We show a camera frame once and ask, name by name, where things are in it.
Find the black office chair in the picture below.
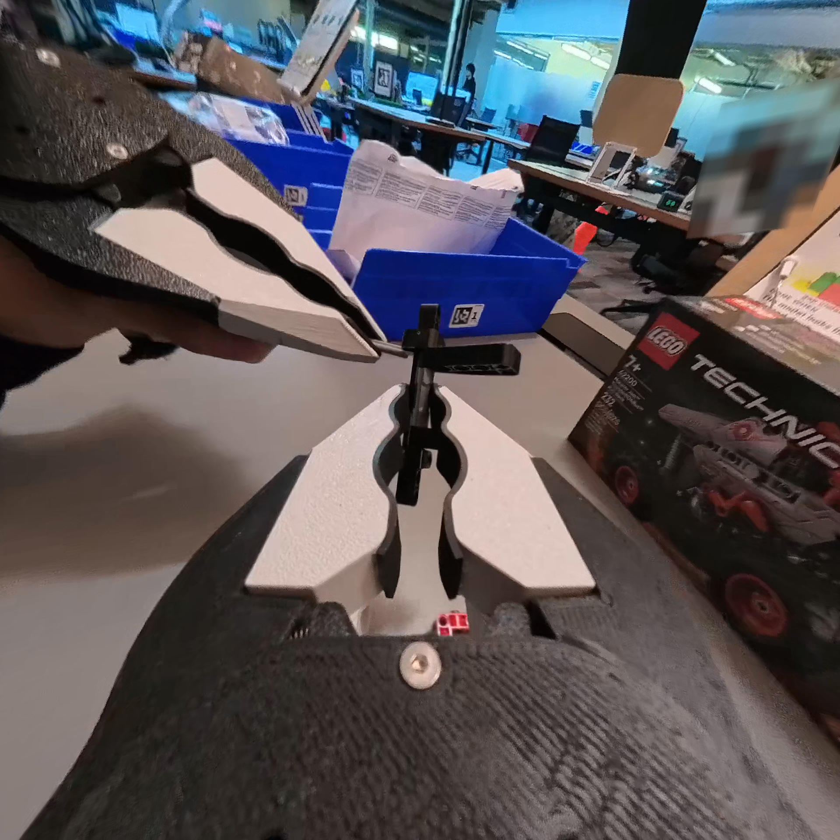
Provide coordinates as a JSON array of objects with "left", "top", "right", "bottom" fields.
[
  {"left": 600, "top": 249, "right": 729, "bottom": 316},
  {"left": 525, "top": 117, "right": 581, "bottom": 168}
]

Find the clear plastic bag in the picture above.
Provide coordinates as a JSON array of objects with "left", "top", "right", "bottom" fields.
[{"left": 187, "top": 92, "right": 290, "bottom": 147}]

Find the black pillar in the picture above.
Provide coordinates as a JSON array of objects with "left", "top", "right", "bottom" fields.
[{"left": 613, "top": 0, "right": 706, "bottom": 83}]

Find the person's left hand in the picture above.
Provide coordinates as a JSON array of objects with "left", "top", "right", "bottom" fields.
[{"left": 0, "top": 236, "right": 278, "bottom": 366}]

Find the blue plastic bin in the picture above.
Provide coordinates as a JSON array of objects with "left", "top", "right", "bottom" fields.
[
  {"left": 226, "top": 128, "right": 355, "bottom": 247},
  {"left": 326, "top": 217, "right": 588, "bottom": 343},
  {"left": 262, "top": 98, "right": 329, "bottom": 142}
]

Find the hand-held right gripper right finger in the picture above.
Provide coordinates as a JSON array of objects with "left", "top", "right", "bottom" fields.
[{"left": 433, "top": 386, "right": 598, "bottom": 616}]

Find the beige square board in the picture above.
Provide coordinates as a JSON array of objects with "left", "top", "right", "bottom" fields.
[{"left": 592, "top": 73, "right": 685, "bottom": 158}]

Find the cardboard instruction board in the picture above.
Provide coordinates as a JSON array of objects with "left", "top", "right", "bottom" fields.
[
  {"left": 279, "top": 0, "right": 362, "bottom": 102},
  {"left": 705, "top": 190, "right": 840, "bottom": 358}
]

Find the black lego set box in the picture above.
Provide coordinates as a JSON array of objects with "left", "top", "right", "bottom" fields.
[{"left": 567, "top": 295, "right": 840, "bottom": 742}]

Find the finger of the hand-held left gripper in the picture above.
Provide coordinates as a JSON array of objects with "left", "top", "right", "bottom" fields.
[
  {"left": 92, "top": 196, "right": 409, "bottom": 364},
  {"left": 185, "top": 156, "right": 389, "bottom": 347}
]

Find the wooden office desk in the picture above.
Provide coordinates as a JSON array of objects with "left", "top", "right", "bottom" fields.
[{"left": 508, "top": 157, "right": 697, "bottom": 231}]

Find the white framed display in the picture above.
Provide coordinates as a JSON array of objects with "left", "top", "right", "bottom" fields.
[{"left": 587, "top": 143, "right": 637, "bottom": 185}]

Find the black lego assembly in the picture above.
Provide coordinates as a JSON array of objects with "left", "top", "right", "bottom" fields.
[{"left": 395, "top": 304, "right": 522, "bottom": 506}]

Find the long office desk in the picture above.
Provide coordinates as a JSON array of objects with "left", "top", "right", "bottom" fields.
[{"left": 348, "top": 98, "right": 526, "bottom": 172}]

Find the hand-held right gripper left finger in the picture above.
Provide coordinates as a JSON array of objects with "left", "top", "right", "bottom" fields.
[{"left": 244, "top": 385, "right": 404, "bottom": 636}]

